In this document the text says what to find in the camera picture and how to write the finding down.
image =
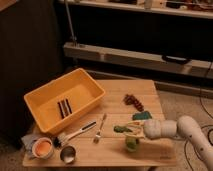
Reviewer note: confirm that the white bowl orange inside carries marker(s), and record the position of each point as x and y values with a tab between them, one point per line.
43	148

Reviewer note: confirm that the green sponge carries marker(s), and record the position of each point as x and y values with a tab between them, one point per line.
142	116

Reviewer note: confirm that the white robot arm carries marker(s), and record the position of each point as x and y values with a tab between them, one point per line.
186	127

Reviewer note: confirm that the white dish brush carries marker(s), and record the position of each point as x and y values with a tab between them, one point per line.
63	138

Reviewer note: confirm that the dark strips in bin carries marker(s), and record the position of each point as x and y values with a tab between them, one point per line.
64	108

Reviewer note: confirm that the red grapes bunch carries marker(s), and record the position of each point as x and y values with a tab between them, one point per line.
132	100

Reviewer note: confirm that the green plastic cup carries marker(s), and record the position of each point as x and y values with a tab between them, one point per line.
131	144

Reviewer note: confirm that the grey cloth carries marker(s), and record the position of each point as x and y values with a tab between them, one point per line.
28	142

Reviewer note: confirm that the black handle object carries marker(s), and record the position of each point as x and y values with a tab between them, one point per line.
177	61

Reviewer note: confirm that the wooden table board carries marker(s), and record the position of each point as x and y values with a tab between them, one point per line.
110	151

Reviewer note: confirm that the yellow plastic bin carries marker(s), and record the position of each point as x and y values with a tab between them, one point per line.
82	91

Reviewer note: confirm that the long white shelf beam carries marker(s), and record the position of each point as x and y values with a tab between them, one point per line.
134	59

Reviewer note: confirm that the small metal cup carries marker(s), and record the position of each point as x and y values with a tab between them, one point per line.
68	154

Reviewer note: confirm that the metal pole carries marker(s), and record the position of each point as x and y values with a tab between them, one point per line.
73	37

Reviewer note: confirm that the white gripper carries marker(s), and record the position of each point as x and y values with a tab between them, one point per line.
152	129

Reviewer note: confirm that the green pepper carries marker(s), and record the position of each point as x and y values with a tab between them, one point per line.
121	129

